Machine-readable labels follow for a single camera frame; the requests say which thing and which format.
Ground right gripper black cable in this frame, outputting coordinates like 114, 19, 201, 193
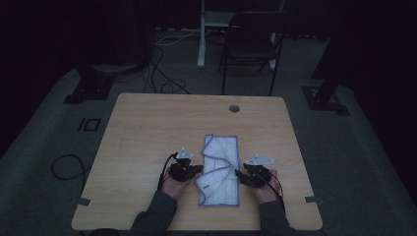
257, 172, 287, 211

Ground grey round floor base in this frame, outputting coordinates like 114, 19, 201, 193
89, 62, 140, 75

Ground person's right hand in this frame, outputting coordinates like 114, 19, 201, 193
251, 168, 283, 205

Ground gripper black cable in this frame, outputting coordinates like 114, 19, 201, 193
156, 151, 180, 192
257, 172, 287, 211

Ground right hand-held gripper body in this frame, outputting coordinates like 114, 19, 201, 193
243, 153, 276, 189

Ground black stand with base plate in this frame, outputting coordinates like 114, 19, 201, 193
301, 0, 351, 117
63, 63, 116, 105

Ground black folding chair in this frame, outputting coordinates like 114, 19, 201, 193
217, 12, 293, 97

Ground person's left hand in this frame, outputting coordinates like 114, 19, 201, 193
159, 166, 193, 202

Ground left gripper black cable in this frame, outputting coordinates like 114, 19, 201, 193
156, 151, 180, 192

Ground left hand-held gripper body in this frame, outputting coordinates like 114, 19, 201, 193
167, 147, 197, 183

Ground black looped floor cable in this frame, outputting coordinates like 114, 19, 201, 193
50, 153, 89, 195

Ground black tangled floor cables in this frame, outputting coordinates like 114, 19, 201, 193
142, 42, 191, 95

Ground white floor cable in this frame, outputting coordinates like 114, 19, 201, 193
152, 28, 202, 47

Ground white cloth with blue edge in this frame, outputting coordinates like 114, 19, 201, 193
193, 133, 241, 207

